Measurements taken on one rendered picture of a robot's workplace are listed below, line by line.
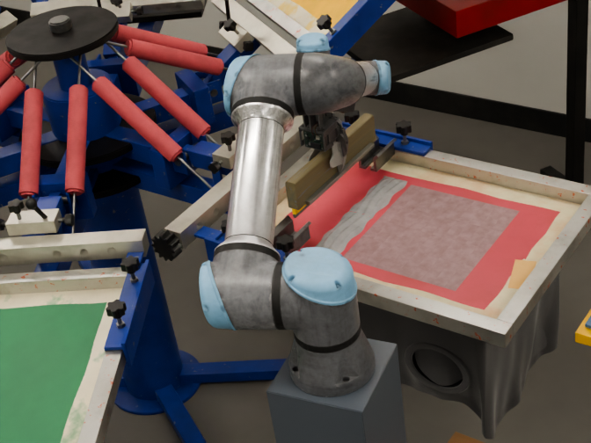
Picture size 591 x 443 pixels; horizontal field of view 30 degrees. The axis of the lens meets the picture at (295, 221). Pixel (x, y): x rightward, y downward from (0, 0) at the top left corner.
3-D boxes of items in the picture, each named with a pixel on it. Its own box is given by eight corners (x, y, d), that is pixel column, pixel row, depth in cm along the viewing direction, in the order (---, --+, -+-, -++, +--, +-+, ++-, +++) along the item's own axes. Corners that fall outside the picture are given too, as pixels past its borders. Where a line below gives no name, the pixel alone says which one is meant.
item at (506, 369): (562, 343, 291) (564, 209, 267) (487, 456, 263) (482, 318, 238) (551, 339, 293) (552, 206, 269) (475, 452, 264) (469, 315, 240)
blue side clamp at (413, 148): (434, 163, 293) (433, 141, 289) (425, 172, 290) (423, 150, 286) (339, 141, 309) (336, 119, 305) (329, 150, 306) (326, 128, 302)
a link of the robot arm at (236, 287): (277, 315, 179) (302, 39, 203) (188, 315, 182) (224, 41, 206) (291, 341, 190) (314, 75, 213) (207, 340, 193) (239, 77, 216)
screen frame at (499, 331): (609, 202, 267) (609, 189, 265) (505, 348, 229) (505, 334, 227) (335, 139, 308) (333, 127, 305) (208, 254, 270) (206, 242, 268)
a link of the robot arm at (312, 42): (291, 47, 247) (297, 30, 254) (297, 90, 253) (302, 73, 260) (325, 45, 245) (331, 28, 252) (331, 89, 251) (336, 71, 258)
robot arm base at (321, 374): (356, 404, 186) (351, 360, 181) (276, 387, 192) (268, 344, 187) (387, 346, 197) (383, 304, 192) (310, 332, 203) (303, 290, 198)
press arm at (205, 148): (255, 168, 293) (252, 152, 290) (242, 179, 289) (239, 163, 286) (204, 156, 302) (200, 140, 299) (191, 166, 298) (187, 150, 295)
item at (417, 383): (493, 410, 265) (490, 294, 245) (477, 433, 260) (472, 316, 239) (332, 353, 289) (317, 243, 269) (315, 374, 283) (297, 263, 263)
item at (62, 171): (282, 112, 328) (277, 76, 322) (107, 258, 278) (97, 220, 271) (83, 68, 371) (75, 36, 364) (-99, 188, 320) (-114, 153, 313)
